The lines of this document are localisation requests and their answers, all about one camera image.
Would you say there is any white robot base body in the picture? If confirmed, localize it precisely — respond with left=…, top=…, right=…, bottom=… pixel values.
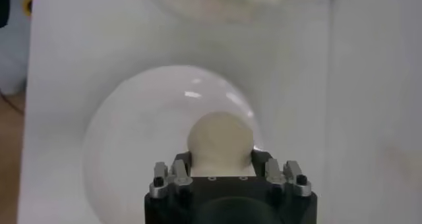
left=0, top=0, right=34, bottom=96

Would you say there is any white steamed baozi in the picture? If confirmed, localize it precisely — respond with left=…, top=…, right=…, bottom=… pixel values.
left=187, top=111, right=255, bottom=177

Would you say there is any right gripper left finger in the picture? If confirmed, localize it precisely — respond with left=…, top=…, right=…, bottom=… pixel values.
left=148, top=150, right=194, bottom=199

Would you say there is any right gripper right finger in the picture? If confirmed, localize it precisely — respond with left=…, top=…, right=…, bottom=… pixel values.
left=251, top=149, right=313, bottom=198

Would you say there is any white round plate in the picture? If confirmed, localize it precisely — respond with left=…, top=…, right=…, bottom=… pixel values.
left=82, top=65, right=264, bottom=224

